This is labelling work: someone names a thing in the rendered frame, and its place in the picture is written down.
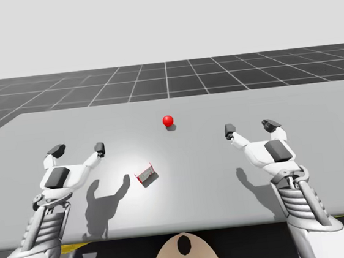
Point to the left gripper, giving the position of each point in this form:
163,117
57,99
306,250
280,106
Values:
58,178

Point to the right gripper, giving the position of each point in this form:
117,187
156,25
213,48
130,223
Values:
261,155

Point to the red and white carton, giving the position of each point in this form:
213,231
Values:
146,175

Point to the small round ball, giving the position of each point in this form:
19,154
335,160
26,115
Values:
168,120

